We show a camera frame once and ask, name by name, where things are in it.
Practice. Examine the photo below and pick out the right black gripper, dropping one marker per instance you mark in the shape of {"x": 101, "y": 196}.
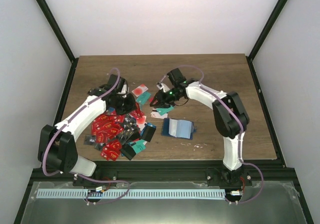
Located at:
{"x": 163, "y": 103}

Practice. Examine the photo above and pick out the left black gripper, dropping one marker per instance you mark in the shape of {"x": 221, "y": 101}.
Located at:
{"x": 131, "y": 105}

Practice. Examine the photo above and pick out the teal card upper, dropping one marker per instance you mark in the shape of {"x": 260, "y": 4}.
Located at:
{"x": 143, "y": 98}

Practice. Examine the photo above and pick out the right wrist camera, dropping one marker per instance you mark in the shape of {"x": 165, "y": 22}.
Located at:
{"x": 161, "y": 86}

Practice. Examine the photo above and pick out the blue leather card holder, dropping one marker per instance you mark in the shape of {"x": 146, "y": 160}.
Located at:
{"x": 182, "y": 129}

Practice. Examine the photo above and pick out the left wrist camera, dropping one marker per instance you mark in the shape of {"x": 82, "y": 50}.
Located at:
{"x": 125, "y": 90}

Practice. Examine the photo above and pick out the red VIP card bottom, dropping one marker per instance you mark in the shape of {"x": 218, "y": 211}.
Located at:
{"x": 111, "y": 150}

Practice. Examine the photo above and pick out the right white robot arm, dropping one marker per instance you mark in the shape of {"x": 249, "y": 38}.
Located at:
{"x": 230, "y": 116}

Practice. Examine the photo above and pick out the teal card bottom pile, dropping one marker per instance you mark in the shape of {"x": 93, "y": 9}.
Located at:
{"x": 138, "y": 146}

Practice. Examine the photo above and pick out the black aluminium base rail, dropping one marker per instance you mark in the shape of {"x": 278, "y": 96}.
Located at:
{"x": 194, "y": 171}

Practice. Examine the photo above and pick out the black card pile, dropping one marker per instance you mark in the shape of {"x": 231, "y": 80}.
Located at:
{"x": 148, "y": 132}
{"x": 128, "y": 151}

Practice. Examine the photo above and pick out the white card with red dot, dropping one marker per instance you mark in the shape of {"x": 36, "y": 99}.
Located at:
{"x": 158, "y": 114}

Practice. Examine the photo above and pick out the light blue slotted strip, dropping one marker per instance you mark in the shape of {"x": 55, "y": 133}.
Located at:
{"x": 199, "y": 194}

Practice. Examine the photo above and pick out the black card bottom pile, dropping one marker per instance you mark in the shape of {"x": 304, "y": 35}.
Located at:
{"x": 128, "y": 151}

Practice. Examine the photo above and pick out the white pink card top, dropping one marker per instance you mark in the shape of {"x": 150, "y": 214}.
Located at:
{"x": 139, "y": 90}

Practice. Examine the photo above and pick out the black cards stack centre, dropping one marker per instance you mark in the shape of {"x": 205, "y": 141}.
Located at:
{"x": 130, "y": 132}

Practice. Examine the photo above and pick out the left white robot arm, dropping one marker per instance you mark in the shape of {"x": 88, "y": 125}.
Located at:
{"x": 57, "y": 149}

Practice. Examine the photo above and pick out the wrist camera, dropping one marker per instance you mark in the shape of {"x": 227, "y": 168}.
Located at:
{"x": 125, "y": 90}
{"x": 161, "y": 86}

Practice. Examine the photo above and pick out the black card right pile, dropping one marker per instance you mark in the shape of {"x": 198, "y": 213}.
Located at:
{"x": 148, "y": 132}

